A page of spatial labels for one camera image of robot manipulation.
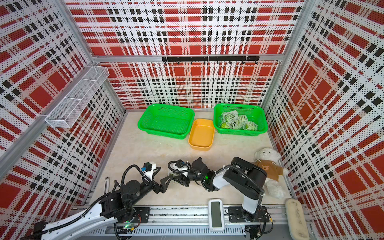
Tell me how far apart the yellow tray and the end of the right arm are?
24 cm

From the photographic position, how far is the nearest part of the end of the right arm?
0.67 metres

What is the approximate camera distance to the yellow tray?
97 centimetres
